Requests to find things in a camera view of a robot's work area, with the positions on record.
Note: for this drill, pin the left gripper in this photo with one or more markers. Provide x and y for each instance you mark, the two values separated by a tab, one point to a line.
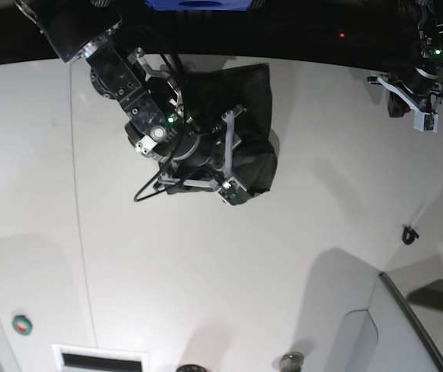
414	89

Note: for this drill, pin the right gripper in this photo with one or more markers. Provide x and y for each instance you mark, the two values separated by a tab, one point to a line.
200	160

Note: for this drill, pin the dark green t-shirt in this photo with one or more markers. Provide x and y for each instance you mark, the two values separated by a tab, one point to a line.
208	95

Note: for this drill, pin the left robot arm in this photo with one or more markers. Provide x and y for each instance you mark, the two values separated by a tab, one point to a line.
425	29

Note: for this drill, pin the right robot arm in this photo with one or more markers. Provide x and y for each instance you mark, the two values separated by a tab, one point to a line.
160	125

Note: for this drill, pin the small black clip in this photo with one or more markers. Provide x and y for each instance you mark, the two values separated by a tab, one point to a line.
409	235

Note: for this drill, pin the blue box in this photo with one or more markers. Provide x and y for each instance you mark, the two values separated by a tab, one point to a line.
198	5

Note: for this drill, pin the black round dial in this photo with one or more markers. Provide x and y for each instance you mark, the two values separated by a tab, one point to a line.
191	368

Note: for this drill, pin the round metal knob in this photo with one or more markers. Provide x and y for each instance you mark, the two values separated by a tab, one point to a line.
291	362

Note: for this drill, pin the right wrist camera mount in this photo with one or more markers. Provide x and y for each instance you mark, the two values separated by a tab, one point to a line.
232	191

